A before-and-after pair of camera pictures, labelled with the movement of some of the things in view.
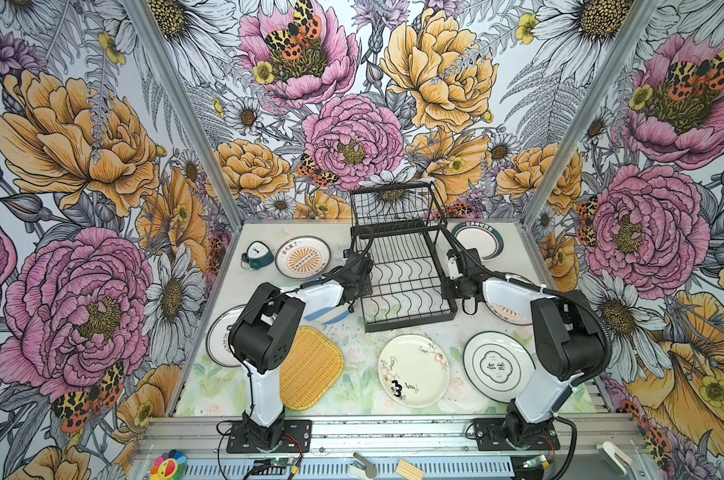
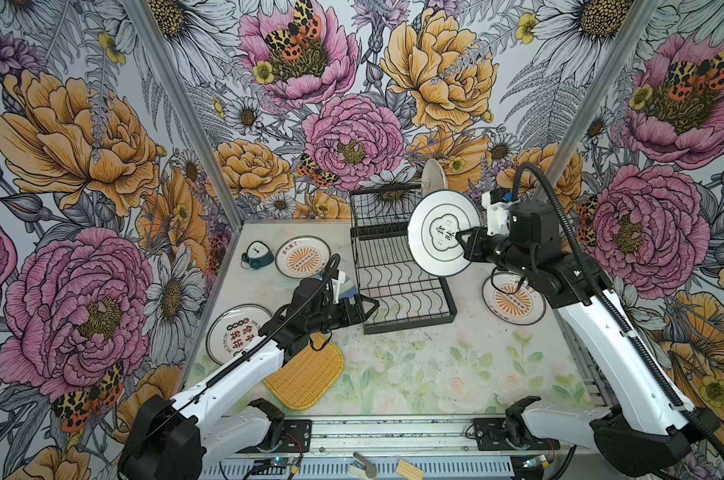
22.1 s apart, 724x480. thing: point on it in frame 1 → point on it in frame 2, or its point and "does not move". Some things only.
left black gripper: [368, 290] → [358, 309]
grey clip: [361, 469] does not move
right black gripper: [446, 292] → [474, 248]
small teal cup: [257, 256] does not move
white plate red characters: [217, 337] does not move
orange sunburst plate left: [302, 257] does not move
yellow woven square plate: [315, 363] does not move
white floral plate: [413, 371] → [433, 177]
